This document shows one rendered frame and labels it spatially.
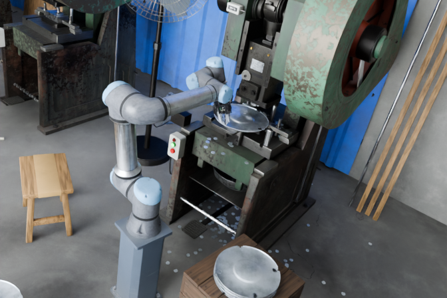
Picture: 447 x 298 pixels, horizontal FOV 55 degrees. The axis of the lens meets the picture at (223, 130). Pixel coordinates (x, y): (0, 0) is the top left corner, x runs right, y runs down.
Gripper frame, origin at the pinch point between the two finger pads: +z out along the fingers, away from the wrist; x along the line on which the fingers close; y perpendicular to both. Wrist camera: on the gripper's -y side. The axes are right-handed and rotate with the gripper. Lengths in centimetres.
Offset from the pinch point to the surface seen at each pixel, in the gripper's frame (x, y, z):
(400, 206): 120, -32, 125
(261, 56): 24.5, -10.6, -25.6
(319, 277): 35, 30, 96
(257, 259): -1, 52, 43
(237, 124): 6.6, -1.5, 3.6
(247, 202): 2.3, 20.5, 36.7
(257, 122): 17.5, -5.0, 7.4
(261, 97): 21.1, -6.9, -5.4
